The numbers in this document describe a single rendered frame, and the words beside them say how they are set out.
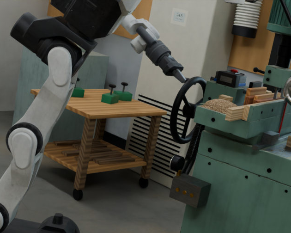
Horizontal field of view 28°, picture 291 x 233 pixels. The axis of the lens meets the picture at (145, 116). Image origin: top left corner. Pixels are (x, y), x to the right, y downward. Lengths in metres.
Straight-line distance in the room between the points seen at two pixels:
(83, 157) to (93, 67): 1.19
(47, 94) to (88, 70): 2.15
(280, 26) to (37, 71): 2.51
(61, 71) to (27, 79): 2.27
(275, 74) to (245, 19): 1.48
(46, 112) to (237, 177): 0.75
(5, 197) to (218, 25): 1.92
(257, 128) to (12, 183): 0.96
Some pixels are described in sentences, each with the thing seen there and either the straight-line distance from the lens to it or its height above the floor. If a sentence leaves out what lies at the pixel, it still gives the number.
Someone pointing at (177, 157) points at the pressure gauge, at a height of 0.69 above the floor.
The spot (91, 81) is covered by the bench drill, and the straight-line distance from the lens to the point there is 4.37.
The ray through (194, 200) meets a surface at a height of 0.57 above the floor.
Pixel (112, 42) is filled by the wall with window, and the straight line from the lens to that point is 4.61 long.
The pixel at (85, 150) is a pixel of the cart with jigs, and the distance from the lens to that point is 3.31.
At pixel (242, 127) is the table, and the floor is 0.88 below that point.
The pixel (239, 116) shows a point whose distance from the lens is 1.95.
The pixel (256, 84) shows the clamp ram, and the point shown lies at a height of 0.99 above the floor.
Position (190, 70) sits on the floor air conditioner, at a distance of 3.73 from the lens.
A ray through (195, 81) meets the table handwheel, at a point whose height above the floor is 0.94.
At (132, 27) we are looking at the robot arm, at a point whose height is 1.09.
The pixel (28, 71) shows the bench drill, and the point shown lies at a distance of 4.40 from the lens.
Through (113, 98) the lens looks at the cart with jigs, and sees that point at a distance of 3.59.
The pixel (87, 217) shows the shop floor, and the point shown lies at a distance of 3.22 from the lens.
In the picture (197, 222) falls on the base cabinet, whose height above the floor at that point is 0.46.
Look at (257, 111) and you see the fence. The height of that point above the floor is 0.93.
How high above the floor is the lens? 1.27
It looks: 13 degrees down
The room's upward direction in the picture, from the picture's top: 11 degrees clockwise
